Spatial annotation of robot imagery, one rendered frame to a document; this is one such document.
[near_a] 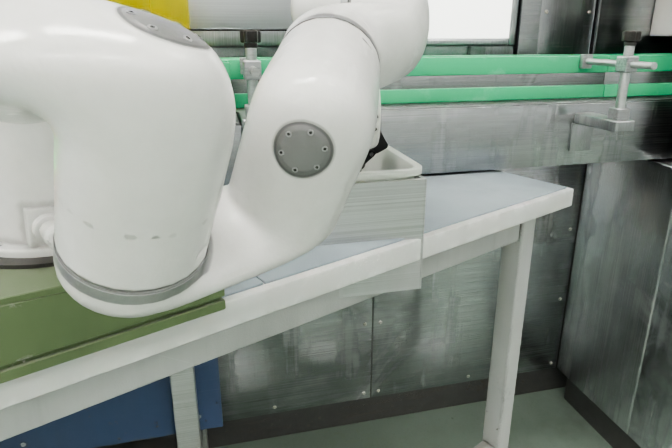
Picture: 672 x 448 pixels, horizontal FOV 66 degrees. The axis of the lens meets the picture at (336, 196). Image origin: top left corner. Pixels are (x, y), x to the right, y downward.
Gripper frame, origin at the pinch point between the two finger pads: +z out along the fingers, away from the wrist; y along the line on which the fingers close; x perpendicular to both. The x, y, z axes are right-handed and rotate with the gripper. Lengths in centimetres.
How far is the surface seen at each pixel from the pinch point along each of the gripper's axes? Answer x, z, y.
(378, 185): 10.3, -4.7, -2.5
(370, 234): 12.0, 1.6, -1.6
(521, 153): -15.8, 6.2, -40.0
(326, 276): 18.7, 2.0, 5.5
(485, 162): -15.3, 7.5, -32.5
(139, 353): 27.6, 1.2, 24.9
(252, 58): -10.4, -14.4, 11.2
